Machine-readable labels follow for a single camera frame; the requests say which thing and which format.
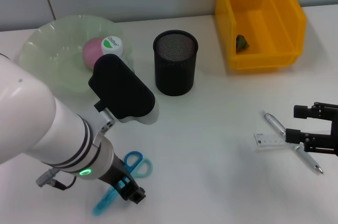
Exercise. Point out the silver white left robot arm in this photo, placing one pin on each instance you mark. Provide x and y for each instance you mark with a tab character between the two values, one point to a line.
39	129

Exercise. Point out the yellow plastic bin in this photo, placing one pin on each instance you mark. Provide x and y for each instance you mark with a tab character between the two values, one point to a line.
264	36

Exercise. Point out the grey ballpoint pen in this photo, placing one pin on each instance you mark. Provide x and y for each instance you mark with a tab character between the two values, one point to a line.
307	158

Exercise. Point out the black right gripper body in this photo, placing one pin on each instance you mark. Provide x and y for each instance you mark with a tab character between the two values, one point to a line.
334	126

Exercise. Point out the clear green-label water bottle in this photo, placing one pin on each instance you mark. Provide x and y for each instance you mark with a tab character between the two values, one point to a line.
112	44

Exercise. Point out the blue capped scissors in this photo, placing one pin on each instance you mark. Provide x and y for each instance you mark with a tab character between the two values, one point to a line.
144	167

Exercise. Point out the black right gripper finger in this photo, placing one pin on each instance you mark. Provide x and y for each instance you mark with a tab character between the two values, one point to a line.
300	111
293	135

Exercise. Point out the translucent green fruit plate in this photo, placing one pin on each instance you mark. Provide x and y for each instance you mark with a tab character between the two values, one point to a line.
58	57

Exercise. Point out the pink peach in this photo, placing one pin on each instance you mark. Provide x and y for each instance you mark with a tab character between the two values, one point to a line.
92	51

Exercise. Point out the green plastic scrap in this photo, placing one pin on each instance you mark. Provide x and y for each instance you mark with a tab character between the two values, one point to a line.
242	44

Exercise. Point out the clear plastic ruler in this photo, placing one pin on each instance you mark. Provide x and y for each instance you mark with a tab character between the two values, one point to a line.
266	142

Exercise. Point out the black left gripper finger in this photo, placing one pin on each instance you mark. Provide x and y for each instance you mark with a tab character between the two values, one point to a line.
134	193

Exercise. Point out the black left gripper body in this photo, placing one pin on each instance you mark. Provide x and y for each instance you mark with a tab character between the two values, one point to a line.
117	171

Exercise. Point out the black mesh pen cup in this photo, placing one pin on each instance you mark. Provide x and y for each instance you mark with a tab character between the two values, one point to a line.
174	70

